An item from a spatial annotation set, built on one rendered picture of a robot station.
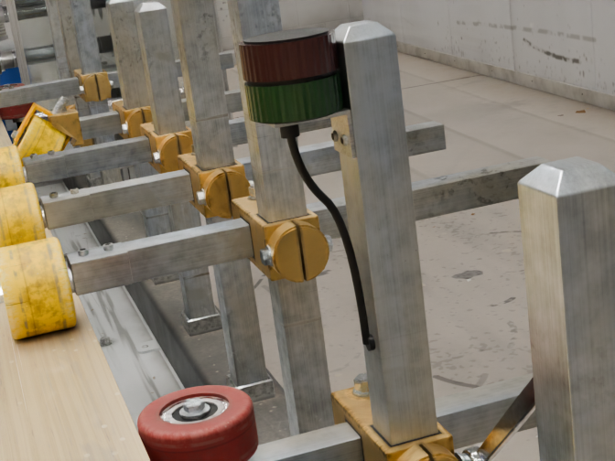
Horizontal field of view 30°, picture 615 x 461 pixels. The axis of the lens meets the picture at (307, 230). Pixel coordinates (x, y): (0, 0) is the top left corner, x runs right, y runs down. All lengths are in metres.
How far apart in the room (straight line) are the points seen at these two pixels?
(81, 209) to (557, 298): 0.80
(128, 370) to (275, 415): 0.45
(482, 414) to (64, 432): 0.30
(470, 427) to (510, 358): 2.25
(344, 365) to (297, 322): 2.15
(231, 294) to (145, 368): 0.43
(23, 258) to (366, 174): 0.36
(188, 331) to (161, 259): 0.52
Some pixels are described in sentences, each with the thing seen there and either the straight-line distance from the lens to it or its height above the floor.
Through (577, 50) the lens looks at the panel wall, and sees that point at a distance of 6.33.
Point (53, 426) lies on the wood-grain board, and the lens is 0.83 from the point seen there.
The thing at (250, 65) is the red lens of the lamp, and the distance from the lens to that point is 0.70.
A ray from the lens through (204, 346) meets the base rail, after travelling 1.48.
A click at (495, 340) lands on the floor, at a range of 3.23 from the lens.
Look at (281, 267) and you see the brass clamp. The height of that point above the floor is 0.94.
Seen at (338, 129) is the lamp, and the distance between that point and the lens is 0.74.
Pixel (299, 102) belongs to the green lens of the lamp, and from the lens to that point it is 0.69.
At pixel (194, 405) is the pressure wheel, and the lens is 0.79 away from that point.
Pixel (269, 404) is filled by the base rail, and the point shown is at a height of 0.70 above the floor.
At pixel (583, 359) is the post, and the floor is 1.02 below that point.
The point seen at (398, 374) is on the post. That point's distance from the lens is 0.77.
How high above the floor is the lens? 1.23
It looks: 16 degrees down
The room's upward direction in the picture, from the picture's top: 8 degrees counter-clockwise
